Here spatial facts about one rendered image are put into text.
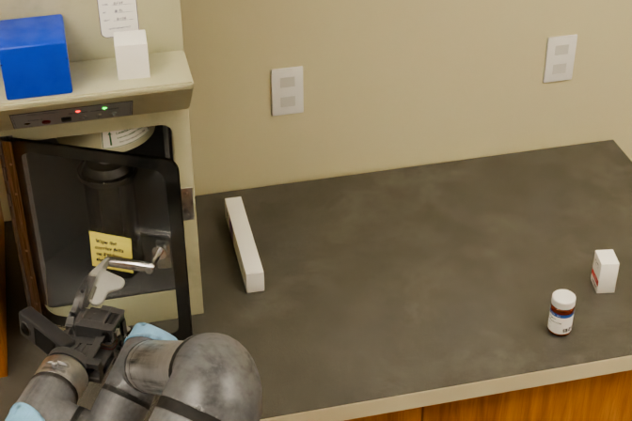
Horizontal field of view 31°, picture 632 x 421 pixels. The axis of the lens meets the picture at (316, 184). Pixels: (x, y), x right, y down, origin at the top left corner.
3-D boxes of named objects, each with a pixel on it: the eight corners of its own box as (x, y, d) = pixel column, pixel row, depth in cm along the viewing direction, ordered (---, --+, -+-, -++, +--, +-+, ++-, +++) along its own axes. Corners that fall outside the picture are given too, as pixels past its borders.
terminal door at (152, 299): (37, 319, 214) (3, 135, 191) (194, 346, 208) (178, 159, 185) (35, 322, 213) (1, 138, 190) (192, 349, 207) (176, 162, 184)
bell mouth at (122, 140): (53, 110, 212) (49, 84, 209) (149, 99, 216) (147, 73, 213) (57, 162, 198) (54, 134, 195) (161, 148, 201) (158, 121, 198)
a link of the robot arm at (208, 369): (221, 306, 127) (118, 313, 172) (177, 397, 124) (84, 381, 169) (308, 353, 131) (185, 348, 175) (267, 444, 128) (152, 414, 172)
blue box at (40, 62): (6, 70, 185) (-4, 20, 180) (69, 63, 187) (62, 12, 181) (7, 101, 177) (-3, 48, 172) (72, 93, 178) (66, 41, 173)
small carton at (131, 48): (117, 65, 186) (113, 31, 183) (148, 62, 187) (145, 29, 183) (118, 80, 182) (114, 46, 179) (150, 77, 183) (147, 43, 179)
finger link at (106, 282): (135, 263, 186) (118, 314, 181) (102, 257, 187) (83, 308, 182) (131, 254, 183) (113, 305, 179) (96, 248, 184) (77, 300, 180)
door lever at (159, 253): (115, 251, 198) (113, 239, 197) (167, 258, 197) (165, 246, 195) (102, 270, 194) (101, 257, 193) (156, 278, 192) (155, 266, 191)
